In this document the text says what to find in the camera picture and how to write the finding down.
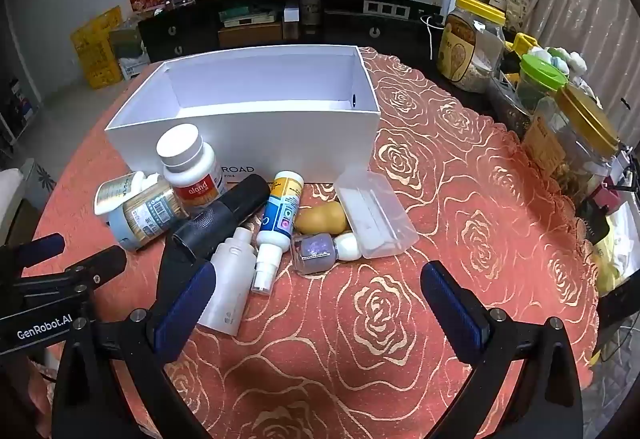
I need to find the clear plastic case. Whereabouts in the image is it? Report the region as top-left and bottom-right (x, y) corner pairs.
(334, 170), (420, 260)

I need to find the white bottle holographic label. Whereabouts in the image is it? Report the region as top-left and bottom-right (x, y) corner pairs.
(94, 171), (161, 226)

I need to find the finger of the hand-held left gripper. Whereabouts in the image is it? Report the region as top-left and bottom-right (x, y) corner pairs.
(0, 234), (66, 280)
(15, 246), (128, 305)

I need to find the purple nail polish bottle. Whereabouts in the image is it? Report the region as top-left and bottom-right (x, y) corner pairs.
(291, 231), (362, 276)

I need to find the bag of cotton balls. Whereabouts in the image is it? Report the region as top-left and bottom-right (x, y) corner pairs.
(530, 46), (589, 80)

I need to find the white cardboard box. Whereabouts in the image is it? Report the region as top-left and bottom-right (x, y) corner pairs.
(104, 45), (382, 184)

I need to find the plain white plastic bottle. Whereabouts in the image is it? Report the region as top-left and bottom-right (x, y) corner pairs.
(197, 226), (257, 336)

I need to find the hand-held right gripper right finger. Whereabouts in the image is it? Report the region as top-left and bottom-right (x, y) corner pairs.
(420, 261), (586, 439)

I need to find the blue yellow label spray bottle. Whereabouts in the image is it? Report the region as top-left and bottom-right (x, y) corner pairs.
(250, 170), (305, 296)

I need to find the jar green lid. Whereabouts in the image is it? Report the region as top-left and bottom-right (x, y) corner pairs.
(515, 54), (569, 114)

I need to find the red rose tablecloth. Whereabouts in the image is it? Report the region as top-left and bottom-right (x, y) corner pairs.
(22, 46), (601, 439)

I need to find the red label pill bottle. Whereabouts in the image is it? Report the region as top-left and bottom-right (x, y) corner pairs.
(156, 123), (228, 210)

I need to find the white charging cable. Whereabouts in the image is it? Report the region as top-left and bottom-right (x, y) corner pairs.
(420, 14), (444, 60)

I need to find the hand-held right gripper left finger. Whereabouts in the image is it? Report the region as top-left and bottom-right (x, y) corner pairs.
(52, 231), (217, 439)

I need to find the toothpick jar blue lid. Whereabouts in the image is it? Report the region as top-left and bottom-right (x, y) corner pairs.
(107, 179), (191, 252)

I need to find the black cylindrical spray bottle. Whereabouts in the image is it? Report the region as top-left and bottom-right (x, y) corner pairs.
(172, 174), (271, 266)

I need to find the black television cabinet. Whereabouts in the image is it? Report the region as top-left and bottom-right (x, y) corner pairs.
(137, 0), (446, 64)

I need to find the large jar yellow lid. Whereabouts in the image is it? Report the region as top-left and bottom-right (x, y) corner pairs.
(436, 0), (507, 94)

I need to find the jar gold lid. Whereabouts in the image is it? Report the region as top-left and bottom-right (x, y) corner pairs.
(522, 84), (621, 200)

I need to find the yellow gourd ornament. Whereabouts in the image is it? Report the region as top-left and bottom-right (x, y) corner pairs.
(295, 201), (349, 236)

